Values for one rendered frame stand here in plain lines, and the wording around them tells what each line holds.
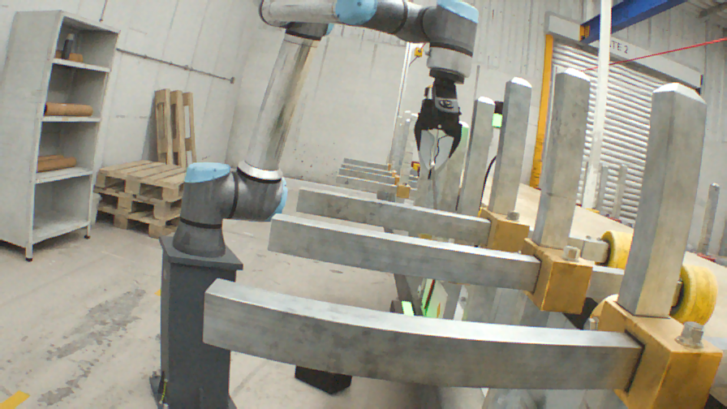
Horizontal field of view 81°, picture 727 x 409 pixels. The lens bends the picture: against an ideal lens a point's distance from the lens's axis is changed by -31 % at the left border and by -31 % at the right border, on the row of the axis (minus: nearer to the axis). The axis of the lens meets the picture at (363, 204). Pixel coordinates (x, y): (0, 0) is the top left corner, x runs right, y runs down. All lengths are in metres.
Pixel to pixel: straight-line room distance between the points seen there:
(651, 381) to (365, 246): 0.32
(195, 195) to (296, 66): 0.49
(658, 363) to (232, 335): 0.24
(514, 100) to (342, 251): 0.40
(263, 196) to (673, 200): 1.57
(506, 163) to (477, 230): 0.11
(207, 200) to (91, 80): 2.53
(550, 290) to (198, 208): 1.37
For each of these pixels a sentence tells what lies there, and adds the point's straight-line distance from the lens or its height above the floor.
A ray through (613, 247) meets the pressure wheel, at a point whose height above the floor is 0.96.
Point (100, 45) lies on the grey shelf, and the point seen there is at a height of 1.43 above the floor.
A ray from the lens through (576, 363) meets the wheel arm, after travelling 0.32.
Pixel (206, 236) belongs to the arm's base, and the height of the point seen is 0.66.
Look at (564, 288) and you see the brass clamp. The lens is 0.54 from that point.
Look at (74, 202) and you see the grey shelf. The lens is 4.21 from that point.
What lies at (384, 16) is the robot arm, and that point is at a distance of 1.17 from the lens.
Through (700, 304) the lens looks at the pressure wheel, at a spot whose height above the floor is 0.94.
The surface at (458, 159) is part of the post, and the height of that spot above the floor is 1.02.
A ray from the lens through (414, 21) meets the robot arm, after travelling 1.21.
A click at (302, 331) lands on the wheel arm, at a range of 0.29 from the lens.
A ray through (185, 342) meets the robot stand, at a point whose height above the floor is 0.31.
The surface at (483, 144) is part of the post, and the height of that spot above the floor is 1.06.
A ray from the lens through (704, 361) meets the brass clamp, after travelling 0.34.
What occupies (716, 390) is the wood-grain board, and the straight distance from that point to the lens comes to 0.57.
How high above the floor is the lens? 1.05
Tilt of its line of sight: 7 degrees down
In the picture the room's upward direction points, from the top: 10 degrees clockwise
